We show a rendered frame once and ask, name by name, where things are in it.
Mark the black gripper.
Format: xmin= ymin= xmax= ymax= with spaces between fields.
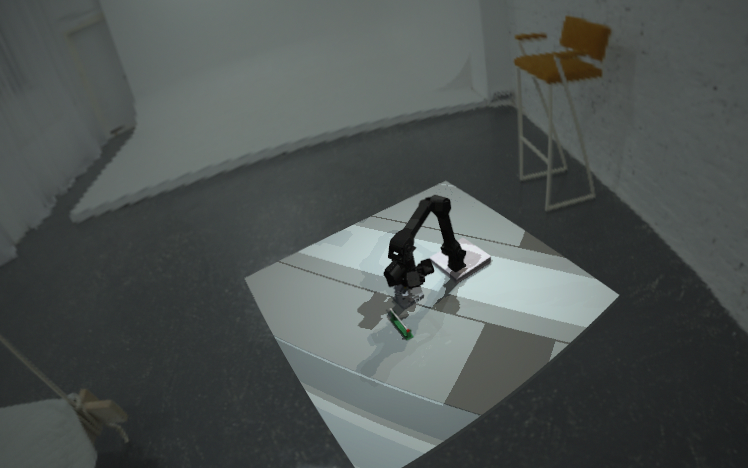
xmin=386 ymin=259 xmax=434 ymax=287

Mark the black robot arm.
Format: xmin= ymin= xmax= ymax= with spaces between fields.
xmin=383 ymin=195 xmax=466 ymax=288

